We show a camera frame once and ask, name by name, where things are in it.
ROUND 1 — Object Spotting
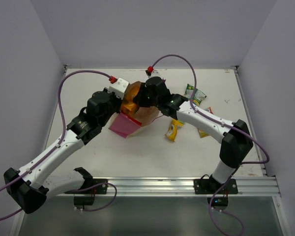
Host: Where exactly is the orange snack bag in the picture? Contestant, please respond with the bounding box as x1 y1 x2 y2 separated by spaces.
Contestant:
120 82 141 116

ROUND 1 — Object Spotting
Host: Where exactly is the pink and tan paper bag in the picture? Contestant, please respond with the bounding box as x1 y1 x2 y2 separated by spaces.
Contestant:
108 81 166 139

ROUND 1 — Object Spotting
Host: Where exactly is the green snack bag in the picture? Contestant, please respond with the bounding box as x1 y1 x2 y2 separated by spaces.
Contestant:
184 84 207 107

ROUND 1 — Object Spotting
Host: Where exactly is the yellow snack pack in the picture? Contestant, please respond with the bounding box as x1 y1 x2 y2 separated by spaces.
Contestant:
165 119 184 142

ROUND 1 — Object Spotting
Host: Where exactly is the colourful candy bag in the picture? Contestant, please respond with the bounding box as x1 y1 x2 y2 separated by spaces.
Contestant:
198 107 213 138

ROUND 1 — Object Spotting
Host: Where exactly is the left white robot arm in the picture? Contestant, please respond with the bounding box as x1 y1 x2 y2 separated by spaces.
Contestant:
3 87 124 214

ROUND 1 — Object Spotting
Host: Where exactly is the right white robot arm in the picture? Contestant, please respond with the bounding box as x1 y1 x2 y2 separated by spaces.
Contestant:
133 76 253 193

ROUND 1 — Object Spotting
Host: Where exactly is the red snack pack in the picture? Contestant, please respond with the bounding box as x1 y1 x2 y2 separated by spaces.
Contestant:
122 113 142 126

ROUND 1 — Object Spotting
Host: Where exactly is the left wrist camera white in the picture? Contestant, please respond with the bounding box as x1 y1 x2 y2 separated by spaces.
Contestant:
108 78 130 100

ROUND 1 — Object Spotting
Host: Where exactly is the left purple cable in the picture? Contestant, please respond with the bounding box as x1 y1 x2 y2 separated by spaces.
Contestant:
0 70 118 221

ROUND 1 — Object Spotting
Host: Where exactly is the purple cable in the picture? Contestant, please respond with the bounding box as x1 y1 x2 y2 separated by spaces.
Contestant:
0 70 118 221
146 54 270 165

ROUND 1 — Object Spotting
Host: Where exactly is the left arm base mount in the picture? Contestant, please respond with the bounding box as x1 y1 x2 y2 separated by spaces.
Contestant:
65 178 108 195

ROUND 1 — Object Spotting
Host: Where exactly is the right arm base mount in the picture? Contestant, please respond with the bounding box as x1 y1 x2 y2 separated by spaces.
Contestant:
193 174 239 195

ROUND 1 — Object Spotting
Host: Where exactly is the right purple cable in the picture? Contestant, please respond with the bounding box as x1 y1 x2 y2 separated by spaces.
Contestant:
146 54 270 165

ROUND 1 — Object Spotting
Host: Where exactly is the aluminium front rail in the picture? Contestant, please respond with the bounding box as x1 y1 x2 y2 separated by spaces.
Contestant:
92 177 280 197

